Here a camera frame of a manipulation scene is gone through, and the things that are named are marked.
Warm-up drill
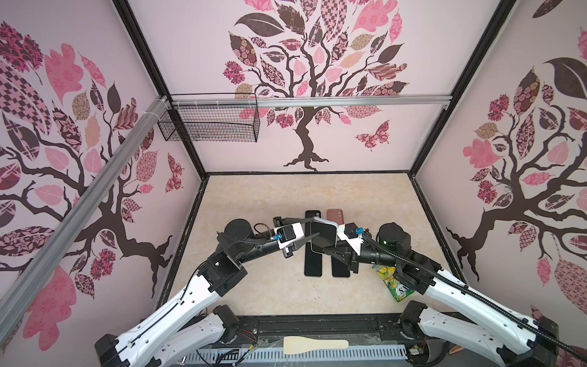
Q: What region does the aluminium rail back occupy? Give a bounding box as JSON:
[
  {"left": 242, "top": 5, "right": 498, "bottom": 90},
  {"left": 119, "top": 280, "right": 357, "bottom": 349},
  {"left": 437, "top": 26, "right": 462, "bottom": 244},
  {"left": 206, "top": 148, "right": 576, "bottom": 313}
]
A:
[{"left": 172, "top": 94, "right": 452, "bottom": 108}]

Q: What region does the black vertical frame post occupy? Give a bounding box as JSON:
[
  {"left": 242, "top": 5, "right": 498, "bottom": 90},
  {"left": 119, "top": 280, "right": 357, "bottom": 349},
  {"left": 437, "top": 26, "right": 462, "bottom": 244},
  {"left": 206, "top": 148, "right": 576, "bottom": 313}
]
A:
[{"left": 113, "top": 0, "right": 207, "bottom": 180}]

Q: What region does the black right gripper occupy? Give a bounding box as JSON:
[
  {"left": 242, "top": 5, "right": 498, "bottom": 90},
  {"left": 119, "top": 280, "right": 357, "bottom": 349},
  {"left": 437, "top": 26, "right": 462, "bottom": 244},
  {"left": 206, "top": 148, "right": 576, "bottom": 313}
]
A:
[{"left": 323, "top": 239, "right": 400, "bottom": 274}]

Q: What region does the white slotted cable duct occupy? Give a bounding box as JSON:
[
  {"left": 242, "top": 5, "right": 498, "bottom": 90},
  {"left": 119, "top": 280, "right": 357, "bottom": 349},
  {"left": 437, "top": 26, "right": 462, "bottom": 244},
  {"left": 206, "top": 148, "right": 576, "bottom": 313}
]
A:
[{"left": 179, "top": 345, "right": 408, "bottom": 366}]

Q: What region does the aluminium rail left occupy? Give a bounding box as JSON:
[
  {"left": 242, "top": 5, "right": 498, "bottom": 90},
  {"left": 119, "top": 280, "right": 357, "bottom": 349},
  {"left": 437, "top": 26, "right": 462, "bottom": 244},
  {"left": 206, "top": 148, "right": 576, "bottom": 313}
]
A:
[{"left": 1, "top": 96, "right": 168, "bottom": 343}]

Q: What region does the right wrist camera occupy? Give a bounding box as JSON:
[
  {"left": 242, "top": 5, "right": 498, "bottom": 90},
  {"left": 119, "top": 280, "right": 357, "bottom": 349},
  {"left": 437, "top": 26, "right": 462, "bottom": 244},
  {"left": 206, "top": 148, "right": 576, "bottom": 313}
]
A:
[{"left": 336, "top": 223, "right": 364, "bottom": 255}]

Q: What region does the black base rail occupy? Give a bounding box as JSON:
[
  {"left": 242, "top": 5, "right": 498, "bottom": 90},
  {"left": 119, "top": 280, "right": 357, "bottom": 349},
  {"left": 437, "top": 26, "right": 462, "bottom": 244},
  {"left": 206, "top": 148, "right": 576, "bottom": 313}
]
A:
[{"left": 123, "top": 311, "right": 519, "bottom": 367}]

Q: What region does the green candy bag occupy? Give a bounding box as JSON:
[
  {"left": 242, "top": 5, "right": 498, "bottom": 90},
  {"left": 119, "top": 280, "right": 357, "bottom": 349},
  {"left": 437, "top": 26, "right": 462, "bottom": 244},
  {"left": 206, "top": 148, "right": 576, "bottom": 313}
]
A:
[{"left": 372, "top": 265, "right": 414, "bottom": 303}]

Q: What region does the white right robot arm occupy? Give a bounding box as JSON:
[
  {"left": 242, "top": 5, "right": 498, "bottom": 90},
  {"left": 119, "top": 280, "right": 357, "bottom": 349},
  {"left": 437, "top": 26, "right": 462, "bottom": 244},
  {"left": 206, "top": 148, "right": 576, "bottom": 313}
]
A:
[{"left": 310, "top": 221, "right": 560, "bottom": 366}]

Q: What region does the purple smartphone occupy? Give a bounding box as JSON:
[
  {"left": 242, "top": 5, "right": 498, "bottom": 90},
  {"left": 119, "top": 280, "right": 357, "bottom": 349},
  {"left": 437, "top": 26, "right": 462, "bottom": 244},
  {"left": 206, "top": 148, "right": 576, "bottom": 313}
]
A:
[{"left": 331, "top": 258, "right": 350, "bottom": 278}]

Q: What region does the pink phone case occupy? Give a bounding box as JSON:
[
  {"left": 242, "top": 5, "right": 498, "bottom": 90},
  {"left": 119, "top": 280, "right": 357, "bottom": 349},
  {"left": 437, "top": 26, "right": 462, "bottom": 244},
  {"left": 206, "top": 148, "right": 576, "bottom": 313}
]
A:
[{"left": 327, "top": 209, "right": 345, "bottom": 226}]

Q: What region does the black wire basket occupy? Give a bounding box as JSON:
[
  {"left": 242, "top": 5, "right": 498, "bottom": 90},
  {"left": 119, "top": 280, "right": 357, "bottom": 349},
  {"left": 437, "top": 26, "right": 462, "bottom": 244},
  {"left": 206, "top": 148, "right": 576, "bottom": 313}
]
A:
[{"left": 157, "top": 92, "right": 261, "bottom": 143}]

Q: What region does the black phone case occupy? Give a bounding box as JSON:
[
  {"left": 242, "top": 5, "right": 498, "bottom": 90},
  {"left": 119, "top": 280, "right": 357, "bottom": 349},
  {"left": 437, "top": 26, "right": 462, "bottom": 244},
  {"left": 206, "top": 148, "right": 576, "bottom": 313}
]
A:
[{"left": 305, "top": 209, "right": 322, "bottom": 220}]

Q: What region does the beige wooden spatula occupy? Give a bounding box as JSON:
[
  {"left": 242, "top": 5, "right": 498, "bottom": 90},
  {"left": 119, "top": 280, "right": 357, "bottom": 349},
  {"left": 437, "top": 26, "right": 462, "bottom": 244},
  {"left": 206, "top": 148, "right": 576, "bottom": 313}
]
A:
[{"left": 283, "top": 336, "right": 349, "bottom": 356}]

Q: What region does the aluminium rail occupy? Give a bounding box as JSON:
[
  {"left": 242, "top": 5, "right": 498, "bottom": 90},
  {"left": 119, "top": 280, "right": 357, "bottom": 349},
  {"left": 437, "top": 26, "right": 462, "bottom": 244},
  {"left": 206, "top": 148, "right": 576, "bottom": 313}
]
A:
[
  {"left": 1, "top": 96, "right": 168, "bottom": 343},
  {"left": 172, "top": 94, "right": 452, "bottom": 108}
]

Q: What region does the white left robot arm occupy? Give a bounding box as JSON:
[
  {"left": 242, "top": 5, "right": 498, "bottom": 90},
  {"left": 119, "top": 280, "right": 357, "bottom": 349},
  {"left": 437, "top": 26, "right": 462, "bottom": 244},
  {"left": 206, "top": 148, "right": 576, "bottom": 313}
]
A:
[{"left": 95, "top": 217, "right": 314, "bottom": 366}]

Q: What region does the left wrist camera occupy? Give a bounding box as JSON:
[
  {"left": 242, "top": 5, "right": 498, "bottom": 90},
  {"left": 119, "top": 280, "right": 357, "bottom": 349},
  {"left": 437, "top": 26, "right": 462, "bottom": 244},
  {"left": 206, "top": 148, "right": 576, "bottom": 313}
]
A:
[{"left": 272, "top": 223, "right": 304, "bottom": 249}]

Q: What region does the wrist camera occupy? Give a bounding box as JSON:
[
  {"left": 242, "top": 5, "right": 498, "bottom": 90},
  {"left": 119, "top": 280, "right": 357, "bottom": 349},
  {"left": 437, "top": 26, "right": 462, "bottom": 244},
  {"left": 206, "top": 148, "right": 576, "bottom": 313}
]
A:
[
  {"left": 272, "top": 223, "right": 304, "bottom": 249},
  {"left": 336, "top": 223, "right": 364, "bottom": 255}
]

